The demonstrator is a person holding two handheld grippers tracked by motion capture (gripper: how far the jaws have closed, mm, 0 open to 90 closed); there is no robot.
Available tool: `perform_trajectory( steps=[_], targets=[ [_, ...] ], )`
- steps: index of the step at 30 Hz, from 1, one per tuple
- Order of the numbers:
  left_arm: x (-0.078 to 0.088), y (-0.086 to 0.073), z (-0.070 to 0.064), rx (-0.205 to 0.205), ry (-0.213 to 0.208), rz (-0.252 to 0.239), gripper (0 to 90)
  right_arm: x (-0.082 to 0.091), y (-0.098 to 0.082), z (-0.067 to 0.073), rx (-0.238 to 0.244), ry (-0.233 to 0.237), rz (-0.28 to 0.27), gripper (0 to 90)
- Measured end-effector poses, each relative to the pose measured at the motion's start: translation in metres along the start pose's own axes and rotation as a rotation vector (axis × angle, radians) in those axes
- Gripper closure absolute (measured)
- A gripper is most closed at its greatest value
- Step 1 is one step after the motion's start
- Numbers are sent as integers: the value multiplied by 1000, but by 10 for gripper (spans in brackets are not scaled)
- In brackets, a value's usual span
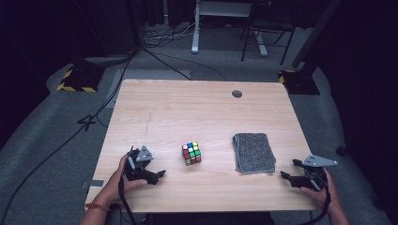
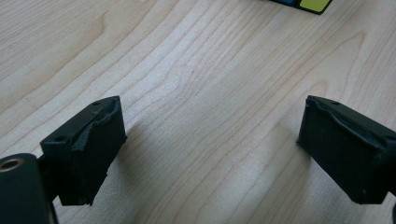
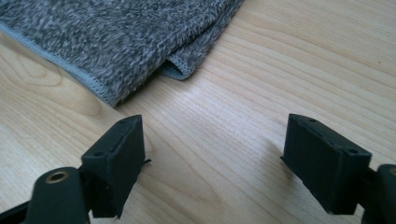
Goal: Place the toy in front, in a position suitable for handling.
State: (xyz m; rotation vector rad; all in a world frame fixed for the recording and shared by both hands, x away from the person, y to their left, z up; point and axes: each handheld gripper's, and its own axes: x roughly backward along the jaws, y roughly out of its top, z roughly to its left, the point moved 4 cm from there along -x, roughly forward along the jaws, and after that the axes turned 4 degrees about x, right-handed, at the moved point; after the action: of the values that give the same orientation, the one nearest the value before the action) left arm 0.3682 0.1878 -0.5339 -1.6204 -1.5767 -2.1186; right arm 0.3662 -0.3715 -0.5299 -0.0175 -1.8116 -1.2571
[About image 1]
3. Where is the red bracelet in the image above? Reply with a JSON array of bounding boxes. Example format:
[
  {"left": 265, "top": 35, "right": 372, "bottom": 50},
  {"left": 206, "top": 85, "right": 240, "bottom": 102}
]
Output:
[{"left": 84, "top": 202, "right": 111, "bottom": 212}]

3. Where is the long black floor cable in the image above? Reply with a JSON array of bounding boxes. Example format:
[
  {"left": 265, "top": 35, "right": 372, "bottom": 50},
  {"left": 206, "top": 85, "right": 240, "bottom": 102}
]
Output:
[{"left": 0, "top": 52, "right": 139, "bottom": 219}]

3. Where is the black chair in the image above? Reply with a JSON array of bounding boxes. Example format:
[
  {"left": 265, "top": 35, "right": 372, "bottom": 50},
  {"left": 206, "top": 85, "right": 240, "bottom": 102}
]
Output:
[{"left": 239, "top": 2, "right": 297, "bottom": 67}]

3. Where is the black yellow striped stand base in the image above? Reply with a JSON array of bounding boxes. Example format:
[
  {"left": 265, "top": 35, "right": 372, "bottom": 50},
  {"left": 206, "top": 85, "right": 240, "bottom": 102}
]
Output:
[
  {"left": 55, "top": 64, "right": 106, "bottom": 94},
  {"left": 278, "top": 68, "right": 321, "bottom": 96}
]

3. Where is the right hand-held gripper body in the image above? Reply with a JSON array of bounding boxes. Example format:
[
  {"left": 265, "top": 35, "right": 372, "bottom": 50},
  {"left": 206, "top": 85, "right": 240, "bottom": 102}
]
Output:
[{"left": 290, "top": 154, "right": 339, "bottom": 191}]

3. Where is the white desk frame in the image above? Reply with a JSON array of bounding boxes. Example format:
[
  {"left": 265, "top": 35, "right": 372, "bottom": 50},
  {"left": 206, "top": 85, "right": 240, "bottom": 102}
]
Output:
[{"left": 191, "top": 0, "right": 269, "bottom": 57}]

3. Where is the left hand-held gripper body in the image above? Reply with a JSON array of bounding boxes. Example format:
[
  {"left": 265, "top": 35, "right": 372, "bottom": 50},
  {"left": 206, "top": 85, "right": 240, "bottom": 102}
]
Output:
[{"left": 124, "top": 145, "right": 158, "bottom": 182}]

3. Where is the person's left hand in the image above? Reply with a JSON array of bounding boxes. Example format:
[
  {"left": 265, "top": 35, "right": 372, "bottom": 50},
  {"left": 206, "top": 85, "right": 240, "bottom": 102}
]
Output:
[{"left": 93, "top": 154, "right": 148, "bottom": 206}]

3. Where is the person's dark clothing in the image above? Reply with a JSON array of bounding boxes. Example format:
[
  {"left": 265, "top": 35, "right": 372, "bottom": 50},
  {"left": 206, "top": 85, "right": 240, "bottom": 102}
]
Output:
[{"left": 144, "top": 211, "right": 276, "bottom": 225}]

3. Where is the grey tape piece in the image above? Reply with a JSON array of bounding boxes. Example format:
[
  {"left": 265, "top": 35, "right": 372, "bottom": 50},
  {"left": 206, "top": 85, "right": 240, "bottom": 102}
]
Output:
[{"left": 81, "top": 179, "right": 105, "bottom": 189}]

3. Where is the person's right hand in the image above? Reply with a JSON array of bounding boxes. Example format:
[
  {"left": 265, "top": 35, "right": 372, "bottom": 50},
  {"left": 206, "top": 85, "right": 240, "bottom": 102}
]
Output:
[{"left": 299, "top": 168, "right": 341, "bottom": 211}]

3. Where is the right hand-held gripper black cable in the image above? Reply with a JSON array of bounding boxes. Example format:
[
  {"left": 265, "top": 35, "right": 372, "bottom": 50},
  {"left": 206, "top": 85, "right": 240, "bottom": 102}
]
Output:
[{"left": 299, "top": 184, "right": 332, "bottom": 225}]

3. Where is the slanted grey metal pole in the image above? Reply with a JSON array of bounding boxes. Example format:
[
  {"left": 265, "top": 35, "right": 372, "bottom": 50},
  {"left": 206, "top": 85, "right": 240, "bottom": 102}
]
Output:
[{"left": 292, "top": 0, "right": 343, "bottom": 69}]

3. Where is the bundle of floor cables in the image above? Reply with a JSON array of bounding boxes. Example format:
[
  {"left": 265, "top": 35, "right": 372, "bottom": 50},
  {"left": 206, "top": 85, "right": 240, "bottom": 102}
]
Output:
[{"left": 143, "top": 22, "right": 203, "bottom": 49}]

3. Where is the multicoloured puzzle cube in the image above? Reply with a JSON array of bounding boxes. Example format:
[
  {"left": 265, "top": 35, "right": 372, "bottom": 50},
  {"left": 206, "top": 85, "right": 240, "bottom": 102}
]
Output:
[{"left": 181, "top": 141, "right": 203, "bottom": 167}]

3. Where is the grey flat stand base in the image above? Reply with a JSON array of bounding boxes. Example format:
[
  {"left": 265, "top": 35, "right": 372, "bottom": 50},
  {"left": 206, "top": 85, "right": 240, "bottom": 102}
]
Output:
[{"left": 84, "top": 53, "right": 134, "bottom": 66}]

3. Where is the grey cloth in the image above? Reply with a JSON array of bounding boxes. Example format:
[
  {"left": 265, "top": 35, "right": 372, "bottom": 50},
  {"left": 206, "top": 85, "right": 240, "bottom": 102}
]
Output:
[{"left": 232, "top": 132, "right": 277, "bottom": 174}]

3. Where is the thin black floor cable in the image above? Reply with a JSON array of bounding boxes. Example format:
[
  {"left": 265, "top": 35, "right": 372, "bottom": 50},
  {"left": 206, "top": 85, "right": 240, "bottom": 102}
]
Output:
[{"left": 142, "top": 46, "right": 228, "bottom": 83}]

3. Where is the black seat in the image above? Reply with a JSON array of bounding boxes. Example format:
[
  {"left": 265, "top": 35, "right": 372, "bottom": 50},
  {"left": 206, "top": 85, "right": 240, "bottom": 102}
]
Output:
[{"left": 107, "top": 203, "right": 124, "bottom": 225}]

